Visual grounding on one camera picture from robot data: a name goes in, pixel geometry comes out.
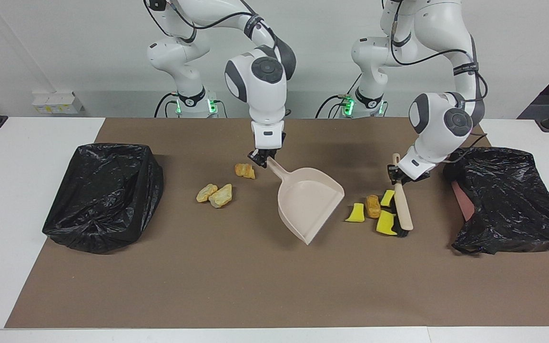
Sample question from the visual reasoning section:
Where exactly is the white wall socket box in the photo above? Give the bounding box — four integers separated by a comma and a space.
32, 92, 84, 115

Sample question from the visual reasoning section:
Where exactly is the crumpled black trash bag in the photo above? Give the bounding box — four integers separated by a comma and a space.
443, 147, 549, 255

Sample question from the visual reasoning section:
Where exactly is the black base cable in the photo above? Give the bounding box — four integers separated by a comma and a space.
315, 94, 351, 119
154, 93, 180, 118

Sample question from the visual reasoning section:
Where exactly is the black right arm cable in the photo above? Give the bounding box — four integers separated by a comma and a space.
143, 0, 290, 117

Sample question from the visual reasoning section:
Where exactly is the small pale bread chunk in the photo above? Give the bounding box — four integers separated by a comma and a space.
196, 183, 218, 203

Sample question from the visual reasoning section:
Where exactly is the beige plastic dustpan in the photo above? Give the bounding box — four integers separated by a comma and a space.
267, 157, 345, 246

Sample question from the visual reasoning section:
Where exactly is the beige hand brush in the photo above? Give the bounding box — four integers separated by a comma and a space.
393, 153, 414, 238

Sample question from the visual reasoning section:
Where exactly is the brown bread roll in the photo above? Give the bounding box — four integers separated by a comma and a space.
366, 195, 382, 219

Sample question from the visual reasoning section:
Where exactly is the large pale bread chunk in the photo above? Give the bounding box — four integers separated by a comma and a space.
208, 183, 233, 209

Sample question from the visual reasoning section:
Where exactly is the brown paper table mat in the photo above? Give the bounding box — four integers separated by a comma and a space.
5, 118, 549, 329

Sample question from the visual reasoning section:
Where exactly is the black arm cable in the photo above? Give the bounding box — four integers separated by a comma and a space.
143, 0, 290, 117
391, 0, 489, 165

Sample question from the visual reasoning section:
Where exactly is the bin lined with black bag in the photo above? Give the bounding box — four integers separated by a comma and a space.
42, 143, 164, 254

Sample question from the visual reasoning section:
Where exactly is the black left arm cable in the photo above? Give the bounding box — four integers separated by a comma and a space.
391, 0, 489, 165

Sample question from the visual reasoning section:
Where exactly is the pink bin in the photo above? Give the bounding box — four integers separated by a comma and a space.
451, 180, 476, 222

